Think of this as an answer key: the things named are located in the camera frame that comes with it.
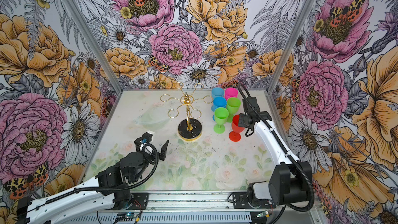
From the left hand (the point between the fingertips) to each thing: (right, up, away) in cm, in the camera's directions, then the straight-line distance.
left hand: (158, 141), depth 74 cm
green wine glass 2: (+39, +17, +21) cm, 48 cm away
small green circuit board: (-11, -33, -3) cm, 35 cm away
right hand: (+44, +6, +10) cm, 46 cm away
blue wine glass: (+31, +19, +20) cm, 41 cm away
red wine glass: (+41, -2, +22) cm, 47 cm away
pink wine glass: (+39, +25, +25) cm, 53 cm away
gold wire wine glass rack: (+10, 0, +25) cm, 27 cm away
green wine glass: (+32, +11, +18) cm, 38 cm away
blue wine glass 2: (+30, +25, +26) cm, 47 cm away
